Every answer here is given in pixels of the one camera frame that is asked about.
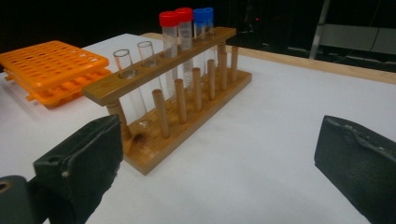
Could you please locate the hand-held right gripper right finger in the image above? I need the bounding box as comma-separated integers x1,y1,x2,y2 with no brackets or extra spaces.
313,115,396,224

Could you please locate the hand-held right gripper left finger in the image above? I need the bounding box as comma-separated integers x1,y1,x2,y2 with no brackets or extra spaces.
32,114,124,224

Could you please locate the wooden test tube rack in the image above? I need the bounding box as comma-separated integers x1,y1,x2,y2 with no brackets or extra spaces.
82,26,253,175

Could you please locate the orange plastic tube rack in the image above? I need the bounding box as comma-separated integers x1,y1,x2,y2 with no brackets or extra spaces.
0,39,112,110

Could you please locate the clear test tube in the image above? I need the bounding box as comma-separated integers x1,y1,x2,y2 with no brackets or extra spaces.
136,40,176,102
112,48,152,129

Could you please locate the red-capped test tube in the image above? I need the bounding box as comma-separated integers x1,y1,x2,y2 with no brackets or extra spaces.
174,7,195,91
158,10,181,97

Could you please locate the blue-capped test tube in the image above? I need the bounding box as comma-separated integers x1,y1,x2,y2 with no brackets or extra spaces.
192,7,208,76

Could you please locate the white table mat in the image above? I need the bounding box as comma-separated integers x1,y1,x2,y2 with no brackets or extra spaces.
0,32,396,224

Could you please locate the grey metal stand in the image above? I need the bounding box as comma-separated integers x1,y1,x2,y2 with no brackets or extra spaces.
308,0,396,60

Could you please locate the black device with red light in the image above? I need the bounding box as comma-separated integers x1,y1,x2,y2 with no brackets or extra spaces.
236,0,270,41

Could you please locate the thin black hanging cable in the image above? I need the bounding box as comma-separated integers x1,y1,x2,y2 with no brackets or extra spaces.
371,0,388,54

